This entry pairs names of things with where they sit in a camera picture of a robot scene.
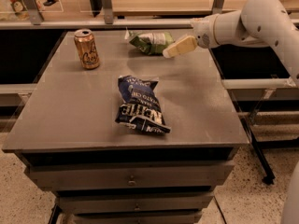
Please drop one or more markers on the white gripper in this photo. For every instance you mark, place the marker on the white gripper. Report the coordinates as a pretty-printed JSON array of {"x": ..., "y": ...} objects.
[{"x": 203, "y": 32}]

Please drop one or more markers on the green jalapeno chip bag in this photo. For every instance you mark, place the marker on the green jalapeno chip bag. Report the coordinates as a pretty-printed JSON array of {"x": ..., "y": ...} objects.
[{"x": 150, "y": 43}]

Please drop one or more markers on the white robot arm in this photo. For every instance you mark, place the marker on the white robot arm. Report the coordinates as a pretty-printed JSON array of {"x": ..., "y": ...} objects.
[{"x": 258, "y": 23}]

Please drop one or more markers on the blue kettle chip bag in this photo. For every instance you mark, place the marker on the blue kettle chip bag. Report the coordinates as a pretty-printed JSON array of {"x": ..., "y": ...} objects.
[{"x": 141, "y": 109}]

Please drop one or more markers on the gold soda can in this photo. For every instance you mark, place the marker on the gold soda can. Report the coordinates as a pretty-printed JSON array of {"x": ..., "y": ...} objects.
[{"x": 87, "y": 52}]

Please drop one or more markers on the small black object on shelf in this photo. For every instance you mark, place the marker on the small black object on shelf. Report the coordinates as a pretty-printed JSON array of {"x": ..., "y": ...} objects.
[{"x": 49, "y": 3}]

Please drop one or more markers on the grey drawer cabinet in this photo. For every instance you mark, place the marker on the grey drawer cabinet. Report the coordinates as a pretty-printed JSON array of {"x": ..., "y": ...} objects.
[{"x": 138, "y": 140}]

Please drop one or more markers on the black metal floor stand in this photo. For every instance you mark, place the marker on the black metal floor stand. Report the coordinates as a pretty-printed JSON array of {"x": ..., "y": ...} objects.
[{"x": 248, "y": 120}]

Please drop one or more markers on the wooden shelf with metal posts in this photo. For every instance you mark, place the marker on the wooden shelf with metal posts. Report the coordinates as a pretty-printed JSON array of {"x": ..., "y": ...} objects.
[{"x": 72, "y": 14}]

